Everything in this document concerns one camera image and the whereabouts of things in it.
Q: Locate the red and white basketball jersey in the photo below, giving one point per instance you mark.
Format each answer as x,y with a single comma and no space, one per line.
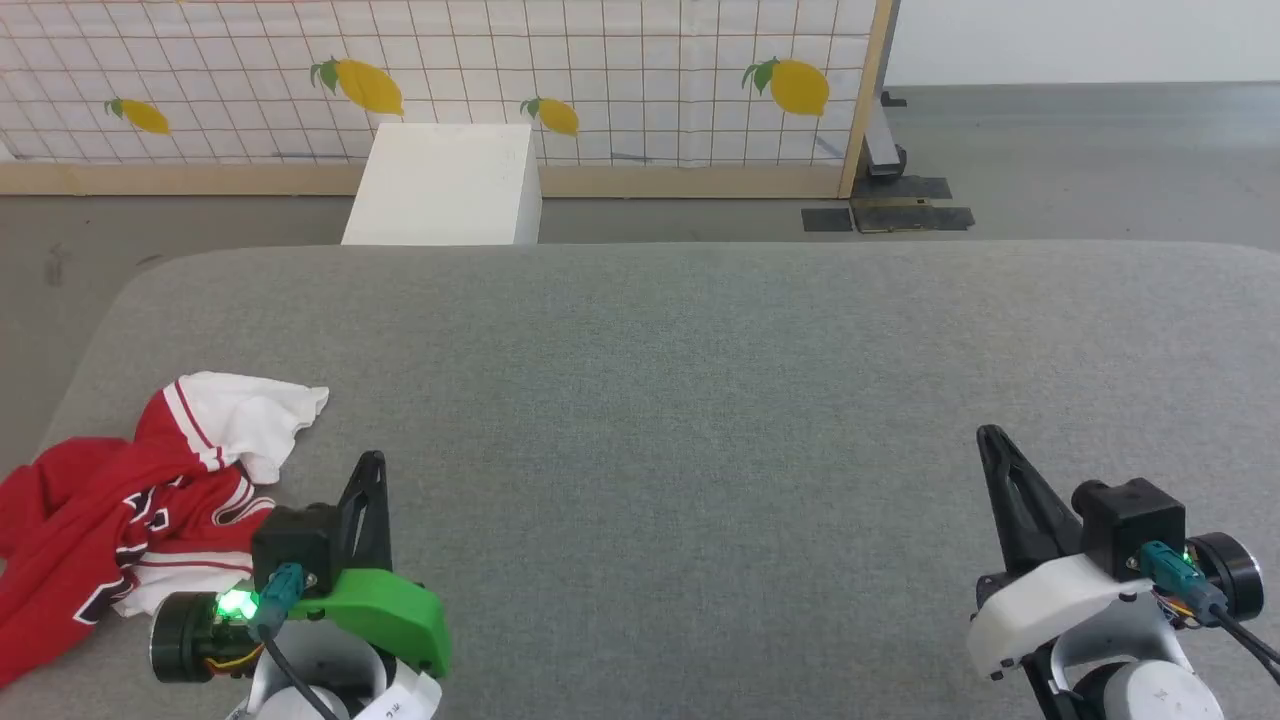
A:
70,520

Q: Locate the lemon print partition, wooden frame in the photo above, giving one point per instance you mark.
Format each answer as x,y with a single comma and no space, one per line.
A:
600,60

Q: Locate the white box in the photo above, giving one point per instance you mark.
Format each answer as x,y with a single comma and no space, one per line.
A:
440,185

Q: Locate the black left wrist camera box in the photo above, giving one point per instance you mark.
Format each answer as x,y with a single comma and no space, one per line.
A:
292,545

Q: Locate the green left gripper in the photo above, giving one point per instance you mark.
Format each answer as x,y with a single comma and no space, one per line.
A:
385,608

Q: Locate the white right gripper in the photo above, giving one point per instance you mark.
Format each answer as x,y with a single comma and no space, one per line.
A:
1050,600

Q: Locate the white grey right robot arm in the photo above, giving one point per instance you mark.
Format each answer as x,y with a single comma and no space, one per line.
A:
1140,690

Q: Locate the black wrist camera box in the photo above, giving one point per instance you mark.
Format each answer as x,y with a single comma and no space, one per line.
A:
1130,525
292,545

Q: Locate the small black floor mat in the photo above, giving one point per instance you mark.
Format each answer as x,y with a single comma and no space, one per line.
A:
826,219

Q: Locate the dark grey floor mat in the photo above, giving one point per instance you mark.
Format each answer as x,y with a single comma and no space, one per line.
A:
915,187

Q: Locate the grey metal partition foot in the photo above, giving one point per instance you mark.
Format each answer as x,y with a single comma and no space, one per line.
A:
882,145

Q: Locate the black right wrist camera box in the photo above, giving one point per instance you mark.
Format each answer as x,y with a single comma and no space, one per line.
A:
1130,525

